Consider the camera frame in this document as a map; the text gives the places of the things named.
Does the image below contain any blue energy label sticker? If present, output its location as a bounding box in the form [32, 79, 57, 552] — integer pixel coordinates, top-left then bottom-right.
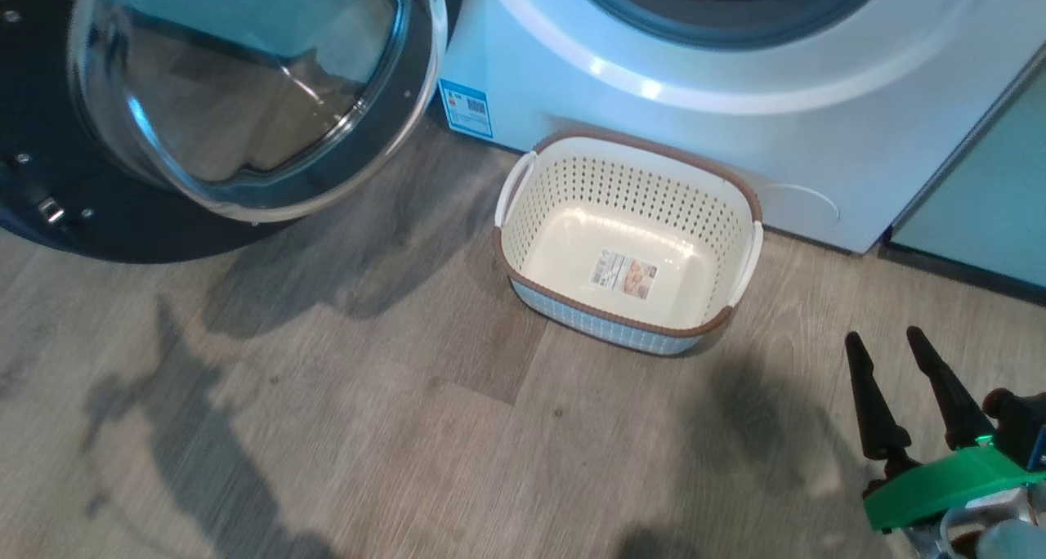
[438, 78, 495, 140]

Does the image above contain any cream perforated basket brown rim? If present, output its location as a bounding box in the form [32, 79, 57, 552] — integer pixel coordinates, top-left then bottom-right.
[493, 127, 766, 356]

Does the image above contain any black round glass washer door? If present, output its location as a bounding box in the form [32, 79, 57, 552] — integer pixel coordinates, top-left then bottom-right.
[0, 0, 467, 265]

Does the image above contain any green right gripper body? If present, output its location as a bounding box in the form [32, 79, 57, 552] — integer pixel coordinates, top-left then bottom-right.
[863, 444, 1046, 534]

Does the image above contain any white front-load washing machine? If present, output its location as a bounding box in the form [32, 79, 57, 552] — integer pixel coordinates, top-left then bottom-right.
[436, 0, 1046, 256]

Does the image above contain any round white filter cover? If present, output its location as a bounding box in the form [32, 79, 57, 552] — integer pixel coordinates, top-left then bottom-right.
[756, 182, 842, 230]

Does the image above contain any pale green cabinet panel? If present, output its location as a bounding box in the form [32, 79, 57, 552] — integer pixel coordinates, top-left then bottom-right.
[886, 51, 1046, 292]

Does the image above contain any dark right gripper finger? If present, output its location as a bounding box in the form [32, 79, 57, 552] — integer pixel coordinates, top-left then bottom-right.
[905, 326, 997, 450]
[844, 331, 917, 478]

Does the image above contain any basket product label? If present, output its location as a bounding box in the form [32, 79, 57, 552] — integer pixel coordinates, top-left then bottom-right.
[589, 248, 660, 302]

